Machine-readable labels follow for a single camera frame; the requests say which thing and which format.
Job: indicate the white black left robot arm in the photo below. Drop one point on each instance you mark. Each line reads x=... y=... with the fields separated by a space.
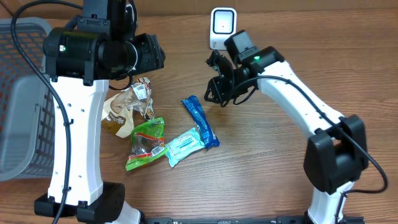
x=81 y=58

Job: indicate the beige brown snack bag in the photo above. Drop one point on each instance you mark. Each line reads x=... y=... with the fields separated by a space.
x=117 y=114

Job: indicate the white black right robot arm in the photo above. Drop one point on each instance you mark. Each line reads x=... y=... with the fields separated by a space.
x=334 y=158

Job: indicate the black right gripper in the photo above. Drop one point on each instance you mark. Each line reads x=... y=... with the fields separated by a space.
x=217 y=93

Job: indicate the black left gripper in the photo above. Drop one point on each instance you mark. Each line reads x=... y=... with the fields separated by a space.
x=153 y=56

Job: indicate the white barcode scanner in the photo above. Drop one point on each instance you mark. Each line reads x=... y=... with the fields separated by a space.
x=222 y=26

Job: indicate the green clear snack bag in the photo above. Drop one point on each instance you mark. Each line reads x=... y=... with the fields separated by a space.
x=148 y=143

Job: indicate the blue Oreo cookie pack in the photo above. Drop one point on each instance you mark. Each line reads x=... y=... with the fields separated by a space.
x=196 y=111

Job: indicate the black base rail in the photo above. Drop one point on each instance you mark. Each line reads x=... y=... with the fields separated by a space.
x=277 y=220

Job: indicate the grey plastic mesh basket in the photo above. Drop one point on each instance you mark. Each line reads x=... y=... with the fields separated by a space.
x=27 y=116

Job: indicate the teal wet wipes pack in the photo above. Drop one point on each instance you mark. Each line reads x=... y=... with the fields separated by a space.
x=184 y=145

